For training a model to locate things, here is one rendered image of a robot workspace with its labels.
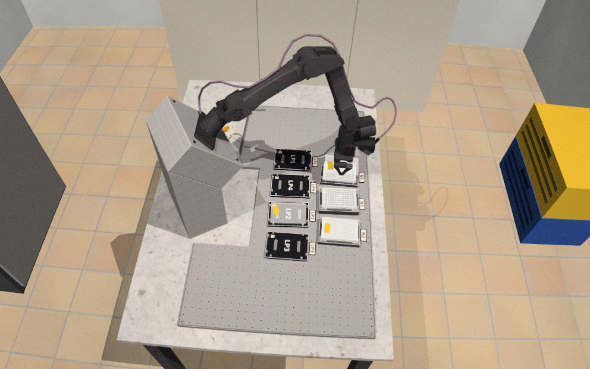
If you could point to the grey control panel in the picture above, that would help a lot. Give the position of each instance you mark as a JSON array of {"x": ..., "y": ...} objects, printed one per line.
[{"x": 235, "y": 132}]

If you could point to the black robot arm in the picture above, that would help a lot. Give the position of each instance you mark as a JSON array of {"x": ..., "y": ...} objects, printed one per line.
[{"x": 308, "y": 62}]

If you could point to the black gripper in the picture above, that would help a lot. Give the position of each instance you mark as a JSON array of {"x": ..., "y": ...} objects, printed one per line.
[{"x": 339, "y": 155}]

